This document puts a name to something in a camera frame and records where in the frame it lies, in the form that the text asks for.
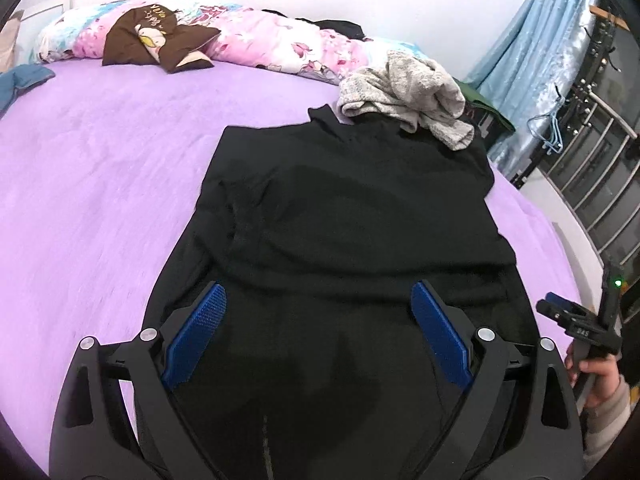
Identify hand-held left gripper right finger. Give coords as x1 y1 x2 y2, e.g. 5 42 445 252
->
410 280 587 480

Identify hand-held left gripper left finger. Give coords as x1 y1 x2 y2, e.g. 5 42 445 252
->
49 281 228 480

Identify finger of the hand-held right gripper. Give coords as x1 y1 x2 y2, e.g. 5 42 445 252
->
536 292 587 335

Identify black jacket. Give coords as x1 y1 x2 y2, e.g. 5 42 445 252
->
141 104 542 480

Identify person's right forearm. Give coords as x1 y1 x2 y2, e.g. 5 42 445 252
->
582 375 640 477

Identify blue clothes hangers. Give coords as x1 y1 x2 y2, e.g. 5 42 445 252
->
527 112 567 154

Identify person's right hand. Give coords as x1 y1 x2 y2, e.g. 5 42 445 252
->
565 344 622 409

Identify metal window railing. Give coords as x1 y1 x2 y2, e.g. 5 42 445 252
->
520 5 640 267

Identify purple bed sheet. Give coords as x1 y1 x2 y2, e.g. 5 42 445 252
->
0 57 584 461

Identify green cloth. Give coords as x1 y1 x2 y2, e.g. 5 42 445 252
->
460 82 516 134

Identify grey crumpled garment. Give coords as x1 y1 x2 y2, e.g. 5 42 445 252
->
336 51 475 152

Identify light blue curtain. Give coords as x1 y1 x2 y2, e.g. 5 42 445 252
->
462 0 599 187

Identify brown duck print cushion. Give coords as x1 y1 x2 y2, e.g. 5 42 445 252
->
102 4 222 75

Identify pink floral quilt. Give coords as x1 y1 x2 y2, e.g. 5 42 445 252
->
37 0 427 86

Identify blue cloth with orange patches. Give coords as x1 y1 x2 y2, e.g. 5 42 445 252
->
0 64 56 113

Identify black garment on quilt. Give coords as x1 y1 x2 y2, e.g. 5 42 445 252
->
260 9 373 42

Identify beige pillow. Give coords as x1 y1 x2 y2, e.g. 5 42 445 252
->
0 10 25 73

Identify white bed headboard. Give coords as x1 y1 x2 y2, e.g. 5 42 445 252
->
20 2 67 24

